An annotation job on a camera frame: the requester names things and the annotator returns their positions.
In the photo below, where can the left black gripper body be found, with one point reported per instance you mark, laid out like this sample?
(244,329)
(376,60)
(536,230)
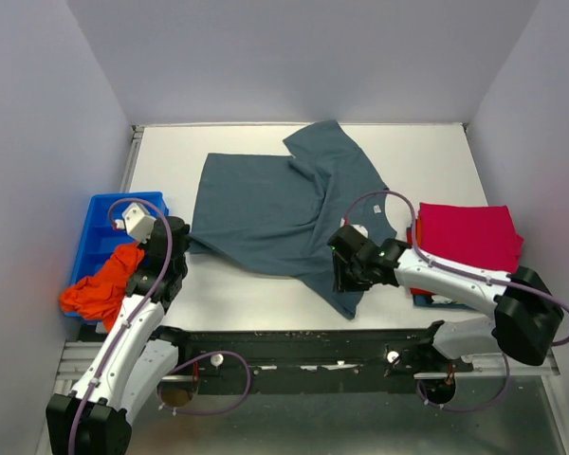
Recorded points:
(182,267)

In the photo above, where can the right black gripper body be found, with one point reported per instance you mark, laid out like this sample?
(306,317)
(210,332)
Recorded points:
(348,275)

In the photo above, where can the teal grey t-shirt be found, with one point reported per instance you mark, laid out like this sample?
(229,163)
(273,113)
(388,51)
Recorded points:
(275,214)

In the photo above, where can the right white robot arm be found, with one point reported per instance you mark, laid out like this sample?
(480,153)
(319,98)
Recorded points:
(518,317)

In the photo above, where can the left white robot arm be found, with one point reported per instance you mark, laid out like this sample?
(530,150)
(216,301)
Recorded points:
(97,415)

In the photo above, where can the blue plastic bin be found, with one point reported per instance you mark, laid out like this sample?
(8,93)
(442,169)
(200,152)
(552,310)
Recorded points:
(99,238)

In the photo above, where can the folded navy patterned t-shirt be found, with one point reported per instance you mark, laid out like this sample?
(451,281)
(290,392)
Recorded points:
(438,302)

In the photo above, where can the crumpled orange t-shirt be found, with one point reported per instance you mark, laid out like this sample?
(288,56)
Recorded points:
(99,297)

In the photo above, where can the folded orange t-shirt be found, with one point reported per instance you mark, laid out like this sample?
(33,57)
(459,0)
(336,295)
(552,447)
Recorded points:
(414,232)

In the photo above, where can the folded red t-shirt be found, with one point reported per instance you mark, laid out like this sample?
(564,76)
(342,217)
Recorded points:
(421,292)

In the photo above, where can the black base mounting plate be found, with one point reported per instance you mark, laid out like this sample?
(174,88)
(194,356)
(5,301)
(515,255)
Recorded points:
(306,362)

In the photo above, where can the folded magenta t-shirt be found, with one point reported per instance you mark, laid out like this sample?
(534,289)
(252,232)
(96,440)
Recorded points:
(477,236)

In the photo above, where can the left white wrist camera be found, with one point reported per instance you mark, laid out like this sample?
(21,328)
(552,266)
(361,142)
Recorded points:
(136,221)

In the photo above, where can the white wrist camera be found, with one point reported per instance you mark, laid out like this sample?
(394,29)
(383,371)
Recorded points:
(359,228)
(136,221)

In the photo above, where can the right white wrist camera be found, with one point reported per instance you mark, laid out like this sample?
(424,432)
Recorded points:
(359,228)

